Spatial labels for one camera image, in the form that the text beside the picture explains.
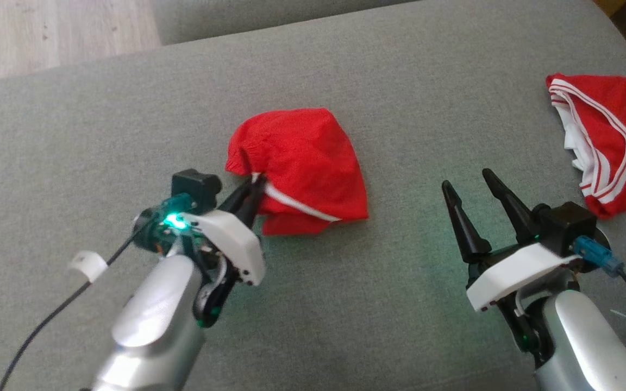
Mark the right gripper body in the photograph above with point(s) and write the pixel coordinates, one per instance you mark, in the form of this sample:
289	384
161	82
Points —
514	274

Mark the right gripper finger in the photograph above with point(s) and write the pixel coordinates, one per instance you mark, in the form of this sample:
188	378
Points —
465	228
511	209

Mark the red white numbered jersey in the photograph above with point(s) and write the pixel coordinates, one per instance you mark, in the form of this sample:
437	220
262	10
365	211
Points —
612	141

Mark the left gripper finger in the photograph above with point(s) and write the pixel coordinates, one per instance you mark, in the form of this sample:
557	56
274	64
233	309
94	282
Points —
252	209
239	194

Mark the grey sofa cushion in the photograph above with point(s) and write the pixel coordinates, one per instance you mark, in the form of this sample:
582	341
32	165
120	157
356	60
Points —
269	19

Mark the red shorts with white stripe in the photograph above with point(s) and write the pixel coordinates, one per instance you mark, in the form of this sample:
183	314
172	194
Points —
307	163

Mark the grey fabric sofa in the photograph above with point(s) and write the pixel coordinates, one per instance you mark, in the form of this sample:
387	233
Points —
345	304

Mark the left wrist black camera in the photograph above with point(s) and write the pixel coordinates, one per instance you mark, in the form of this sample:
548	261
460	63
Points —
196	190

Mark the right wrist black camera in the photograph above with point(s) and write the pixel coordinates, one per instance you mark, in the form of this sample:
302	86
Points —
565	228

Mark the wrist black camera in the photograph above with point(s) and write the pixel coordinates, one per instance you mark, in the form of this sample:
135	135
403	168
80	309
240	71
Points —
196	190
565	228

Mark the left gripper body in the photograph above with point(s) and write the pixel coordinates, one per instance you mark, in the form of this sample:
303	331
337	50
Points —
226	244

